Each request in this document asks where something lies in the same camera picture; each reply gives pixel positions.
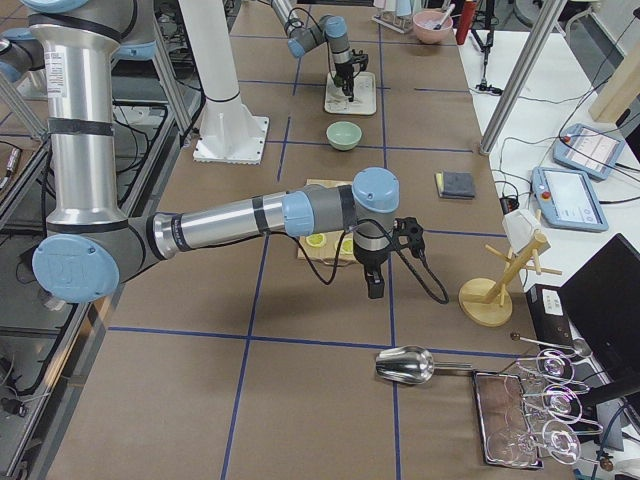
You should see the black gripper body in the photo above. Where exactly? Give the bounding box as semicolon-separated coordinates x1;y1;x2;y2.
331;49;369;81
353;217;425;278

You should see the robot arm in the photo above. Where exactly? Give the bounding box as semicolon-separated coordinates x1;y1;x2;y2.
21;1;427;303
267;0;369;103

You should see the light green bowl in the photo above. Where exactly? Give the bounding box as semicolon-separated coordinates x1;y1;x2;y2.
326;121;362;151

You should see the pink bowl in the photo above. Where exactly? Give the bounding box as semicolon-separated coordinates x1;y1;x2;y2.
412;10;453;45

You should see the white bear tray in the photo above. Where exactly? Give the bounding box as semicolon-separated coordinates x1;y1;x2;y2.
324;71;376;116

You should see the front lemon slice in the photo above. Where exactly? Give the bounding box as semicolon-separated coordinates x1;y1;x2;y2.
340;238;354;255

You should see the bamboo cutting board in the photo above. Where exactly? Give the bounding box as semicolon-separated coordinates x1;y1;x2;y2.
296;178;366;265

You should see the grey cloth on sponge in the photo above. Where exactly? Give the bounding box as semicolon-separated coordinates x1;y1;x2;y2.
434;171;476;199

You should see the steel scoop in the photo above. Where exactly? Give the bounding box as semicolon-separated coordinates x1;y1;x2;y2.
375;345;474;385

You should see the wooden mug tree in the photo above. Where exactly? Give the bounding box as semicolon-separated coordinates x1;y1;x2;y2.
458;229;562;328

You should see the white paper cup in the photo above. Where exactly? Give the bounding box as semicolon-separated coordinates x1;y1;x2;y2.
502;209;541;253

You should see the black tripod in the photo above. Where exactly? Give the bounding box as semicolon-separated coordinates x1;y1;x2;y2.
471;0;503;96

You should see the near teach pendant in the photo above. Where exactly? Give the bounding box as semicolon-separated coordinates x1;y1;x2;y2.
531;167;609;232

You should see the teach pendant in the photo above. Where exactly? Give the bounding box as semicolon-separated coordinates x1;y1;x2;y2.
531;167;609;232
553;123;624;181

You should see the black box with label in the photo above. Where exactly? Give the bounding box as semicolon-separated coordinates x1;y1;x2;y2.
526;284;573;347

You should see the wine glass far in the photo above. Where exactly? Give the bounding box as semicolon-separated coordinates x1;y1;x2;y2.
506;349;590;392

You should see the wine glass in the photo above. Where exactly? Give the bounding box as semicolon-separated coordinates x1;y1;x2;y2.
506;349;590;392
484;420;604;469
504;384;583;429

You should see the far teach pendant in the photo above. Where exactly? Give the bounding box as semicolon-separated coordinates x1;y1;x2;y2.
553;123;624;181

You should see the dark metal tray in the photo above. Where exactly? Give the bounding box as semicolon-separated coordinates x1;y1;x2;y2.
472;371;544;471

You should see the black monitor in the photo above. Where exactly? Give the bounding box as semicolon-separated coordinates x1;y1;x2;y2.
560;233;639;380

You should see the wine glass near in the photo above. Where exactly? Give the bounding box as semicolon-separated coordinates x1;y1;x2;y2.
484;420;604;469

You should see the wine glass middle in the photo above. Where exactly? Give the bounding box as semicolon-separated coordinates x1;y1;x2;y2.
504;384;583;429

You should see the wooden plank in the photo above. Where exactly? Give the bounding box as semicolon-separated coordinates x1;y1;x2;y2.
589;43;640;123

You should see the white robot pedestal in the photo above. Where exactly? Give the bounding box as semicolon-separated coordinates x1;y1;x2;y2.
179;0;269;165

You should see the aluminium frame post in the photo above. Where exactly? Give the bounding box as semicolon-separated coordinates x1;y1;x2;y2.
479;0;567;156

